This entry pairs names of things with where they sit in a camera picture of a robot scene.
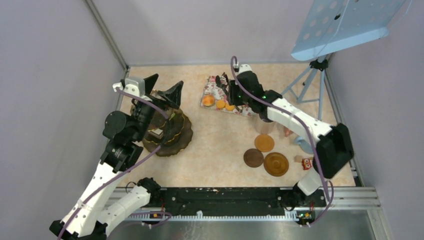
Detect black handled steel tongs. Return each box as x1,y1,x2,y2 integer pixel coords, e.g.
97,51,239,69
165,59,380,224
215,72,230,101

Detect red owl snack packet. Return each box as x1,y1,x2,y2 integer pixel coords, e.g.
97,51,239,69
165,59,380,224
294,155,314,171

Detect light wooden coaster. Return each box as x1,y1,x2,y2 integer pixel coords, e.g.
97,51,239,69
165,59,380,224
254,134,275,153

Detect light blue mug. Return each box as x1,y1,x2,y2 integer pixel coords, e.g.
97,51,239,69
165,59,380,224
294,136,314,155

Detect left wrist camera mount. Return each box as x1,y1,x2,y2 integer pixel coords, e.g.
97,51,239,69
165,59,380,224
112,77,147,97

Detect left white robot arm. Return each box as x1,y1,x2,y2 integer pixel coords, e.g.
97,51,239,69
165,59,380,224
49,74,184,240

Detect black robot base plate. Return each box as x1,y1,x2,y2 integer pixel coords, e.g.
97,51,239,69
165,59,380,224
142,187,327,217

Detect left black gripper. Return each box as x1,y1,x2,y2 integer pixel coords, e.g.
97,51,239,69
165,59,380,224
132,73,184,142

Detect floral serving tray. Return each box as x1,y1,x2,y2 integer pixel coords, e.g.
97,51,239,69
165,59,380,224
199,76,255,117

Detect brown wooden lid coaster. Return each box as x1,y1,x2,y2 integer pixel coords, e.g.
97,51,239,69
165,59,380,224
263,152,289,177

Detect grey tripod stand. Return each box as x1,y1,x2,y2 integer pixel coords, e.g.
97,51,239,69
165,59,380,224
281,55,329,120

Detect round biscuit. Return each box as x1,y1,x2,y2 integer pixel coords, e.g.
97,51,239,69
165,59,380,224
225,103,235,112
215,99,226,109

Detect round biscuit middle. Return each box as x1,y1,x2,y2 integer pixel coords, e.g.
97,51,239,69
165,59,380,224
225,103,235,112

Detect dark wooden coaster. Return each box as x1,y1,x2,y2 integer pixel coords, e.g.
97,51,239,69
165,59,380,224
243,148,264,168

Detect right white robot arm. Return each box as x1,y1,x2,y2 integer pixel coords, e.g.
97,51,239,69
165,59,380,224
228,65,354,206

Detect round biscuit left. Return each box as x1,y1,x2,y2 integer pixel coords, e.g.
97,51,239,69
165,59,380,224
215,99,226,109

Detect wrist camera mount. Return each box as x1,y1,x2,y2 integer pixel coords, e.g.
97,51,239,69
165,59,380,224
112,77,147,97
232,63,252,75

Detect round orange bun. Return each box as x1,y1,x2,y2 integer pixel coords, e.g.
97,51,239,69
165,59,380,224
202,95,216,107

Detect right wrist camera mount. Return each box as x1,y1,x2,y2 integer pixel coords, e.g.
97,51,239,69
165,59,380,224
232,63,252,75

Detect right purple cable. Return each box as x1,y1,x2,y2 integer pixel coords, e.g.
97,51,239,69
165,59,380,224
230,55,335,228

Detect blue perforated stand tray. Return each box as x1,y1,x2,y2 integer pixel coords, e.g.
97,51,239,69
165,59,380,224
291,0,412,61

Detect pink small cup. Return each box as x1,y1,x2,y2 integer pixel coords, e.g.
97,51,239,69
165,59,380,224
283,127,293,138

